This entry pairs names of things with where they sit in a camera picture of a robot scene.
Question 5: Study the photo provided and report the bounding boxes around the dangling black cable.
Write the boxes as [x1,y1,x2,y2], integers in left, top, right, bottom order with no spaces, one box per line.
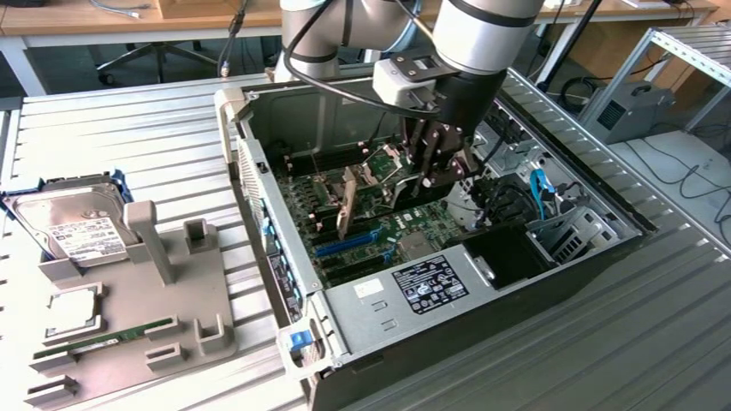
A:
[219,0,251,79]

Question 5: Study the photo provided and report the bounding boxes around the grey power supply unit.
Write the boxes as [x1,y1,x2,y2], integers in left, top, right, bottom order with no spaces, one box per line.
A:
[307,250,504,360]

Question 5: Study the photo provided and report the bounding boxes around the silver hard disk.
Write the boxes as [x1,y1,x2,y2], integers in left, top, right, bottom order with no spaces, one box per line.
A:
[1,183,131,269]

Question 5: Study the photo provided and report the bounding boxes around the grey network cable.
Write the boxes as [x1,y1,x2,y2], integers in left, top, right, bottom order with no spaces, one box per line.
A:
[88,0,153,19]

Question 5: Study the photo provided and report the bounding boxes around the long black cable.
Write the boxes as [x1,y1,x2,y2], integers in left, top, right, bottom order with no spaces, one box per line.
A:
[624,137,731,226]

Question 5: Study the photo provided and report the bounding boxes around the green motherboard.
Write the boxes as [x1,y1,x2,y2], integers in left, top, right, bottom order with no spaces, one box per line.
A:
[267,145,475,289]

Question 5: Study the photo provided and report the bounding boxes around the blue expansion slot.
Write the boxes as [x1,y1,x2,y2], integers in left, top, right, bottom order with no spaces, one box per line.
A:
[312,229,385,259]

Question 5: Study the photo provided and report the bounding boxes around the blue wire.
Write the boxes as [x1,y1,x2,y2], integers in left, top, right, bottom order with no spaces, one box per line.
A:
[528,167,560,224]

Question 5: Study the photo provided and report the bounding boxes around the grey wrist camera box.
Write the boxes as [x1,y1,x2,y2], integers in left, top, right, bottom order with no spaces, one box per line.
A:
[371,54,458,110]

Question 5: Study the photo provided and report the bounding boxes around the brown box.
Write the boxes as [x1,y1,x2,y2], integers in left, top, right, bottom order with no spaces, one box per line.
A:
[157,0,233,21]

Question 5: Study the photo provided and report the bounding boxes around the coiled black cable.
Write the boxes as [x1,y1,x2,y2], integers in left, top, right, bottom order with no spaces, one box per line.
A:
[560,75,600,109]

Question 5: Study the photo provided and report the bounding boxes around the grey parts rack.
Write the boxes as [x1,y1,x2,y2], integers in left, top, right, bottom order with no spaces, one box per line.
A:
[21,200,240,408]

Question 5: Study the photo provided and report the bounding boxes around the black office chair base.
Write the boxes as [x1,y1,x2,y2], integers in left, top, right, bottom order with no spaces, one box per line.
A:
[93,40,224,85]

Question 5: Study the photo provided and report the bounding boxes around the grey control box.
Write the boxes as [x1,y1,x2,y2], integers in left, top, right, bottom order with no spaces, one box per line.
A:
[579,80,679,146]

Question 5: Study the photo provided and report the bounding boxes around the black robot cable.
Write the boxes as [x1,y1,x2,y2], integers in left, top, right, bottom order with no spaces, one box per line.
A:
[281,0,444,117]

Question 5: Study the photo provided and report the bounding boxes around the silver hard disk drive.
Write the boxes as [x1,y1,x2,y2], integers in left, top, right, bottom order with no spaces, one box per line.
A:
[0,169,137,263]

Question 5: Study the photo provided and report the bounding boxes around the aluminium frame table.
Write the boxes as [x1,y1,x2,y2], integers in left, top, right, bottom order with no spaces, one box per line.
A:
[576,24,731,149]

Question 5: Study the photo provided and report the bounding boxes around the Nvidia graphics card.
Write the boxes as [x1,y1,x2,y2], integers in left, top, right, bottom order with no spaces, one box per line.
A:
[335,164,462,241]

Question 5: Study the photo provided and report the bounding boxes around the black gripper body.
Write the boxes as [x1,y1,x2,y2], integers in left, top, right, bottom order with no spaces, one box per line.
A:
[431,69,510,139]

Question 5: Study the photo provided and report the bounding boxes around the silver CPU chip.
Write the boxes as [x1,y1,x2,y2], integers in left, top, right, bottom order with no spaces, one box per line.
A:
[44,289,99,340]

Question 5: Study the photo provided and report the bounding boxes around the green RAM stick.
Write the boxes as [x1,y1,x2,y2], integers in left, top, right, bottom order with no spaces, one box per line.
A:
[316,200,402,230]
[32,316,176,360]

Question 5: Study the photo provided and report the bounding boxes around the silver drive cage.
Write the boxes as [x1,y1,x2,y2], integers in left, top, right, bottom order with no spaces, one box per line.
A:
[439,68,552,226]

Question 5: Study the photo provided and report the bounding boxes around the thin locking lever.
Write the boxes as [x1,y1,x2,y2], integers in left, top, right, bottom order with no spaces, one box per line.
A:
[307,140,324,189]

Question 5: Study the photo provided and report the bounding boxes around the silver chipset heatsink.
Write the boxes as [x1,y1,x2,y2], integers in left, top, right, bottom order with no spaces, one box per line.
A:
[397,233,434,259]

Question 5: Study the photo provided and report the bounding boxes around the black cable bundle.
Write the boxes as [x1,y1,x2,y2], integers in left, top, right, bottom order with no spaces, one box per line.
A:
[471,177,536,228]

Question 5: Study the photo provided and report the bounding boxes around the black stand pole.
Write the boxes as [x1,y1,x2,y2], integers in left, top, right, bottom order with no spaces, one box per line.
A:
[536,0,606,93]

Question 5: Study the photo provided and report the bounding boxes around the CPU socket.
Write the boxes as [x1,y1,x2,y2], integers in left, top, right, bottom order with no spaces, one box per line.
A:
[313,169,349,209]

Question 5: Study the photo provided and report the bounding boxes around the silver disk bay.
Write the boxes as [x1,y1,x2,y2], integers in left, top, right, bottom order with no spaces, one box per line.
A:
[523,204,624,263]

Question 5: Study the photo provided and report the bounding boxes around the open black PC case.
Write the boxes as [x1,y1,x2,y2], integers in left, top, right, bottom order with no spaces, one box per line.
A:
[213,51,659,411]

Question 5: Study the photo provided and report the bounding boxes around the metal socket cover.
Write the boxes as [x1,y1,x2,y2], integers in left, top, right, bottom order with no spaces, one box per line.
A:
[359,143,412,189]

